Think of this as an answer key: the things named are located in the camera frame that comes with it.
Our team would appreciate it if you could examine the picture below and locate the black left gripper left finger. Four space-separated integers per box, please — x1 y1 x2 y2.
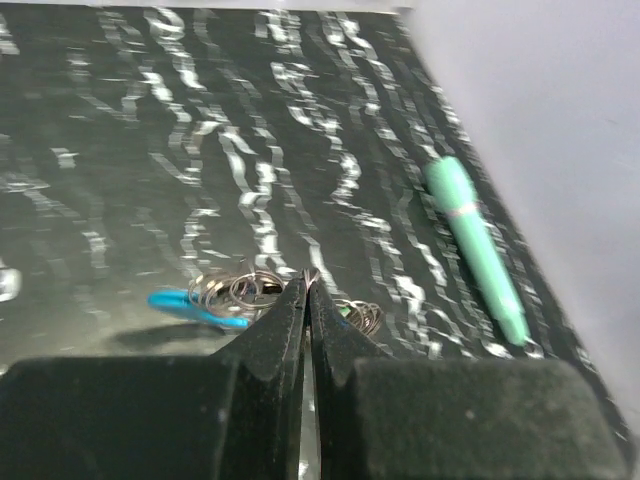
1 280 306 479

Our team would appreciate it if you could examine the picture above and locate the chain of silver keyrings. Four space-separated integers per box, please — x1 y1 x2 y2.
187 269 386 336

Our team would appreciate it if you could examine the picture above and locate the mint green marker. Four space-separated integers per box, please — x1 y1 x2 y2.
424 156 530 346

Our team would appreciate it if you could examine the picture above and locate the blue key tag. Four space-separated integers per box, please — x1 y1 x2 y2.
147 290 250 329

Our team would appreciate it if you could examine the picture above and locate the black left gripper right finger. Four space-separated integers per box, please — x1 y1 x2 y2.
308 285 628 479

